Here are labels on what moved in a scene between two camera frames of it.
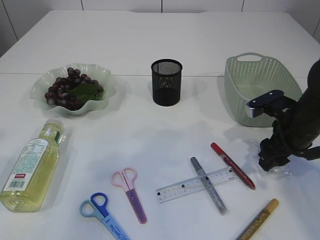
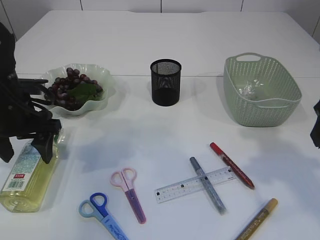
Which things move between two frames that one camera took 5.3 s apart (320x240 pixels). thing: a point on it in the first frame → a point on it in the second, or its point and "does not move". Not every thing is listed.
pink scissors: (125, 178) does not move
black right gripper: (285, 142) → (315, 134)
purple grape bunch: (71, 92) does not move
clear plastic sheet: (286, 170) → (249, 89)
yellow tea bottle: (32, 176) does not move
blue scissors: (96, 208) does not move
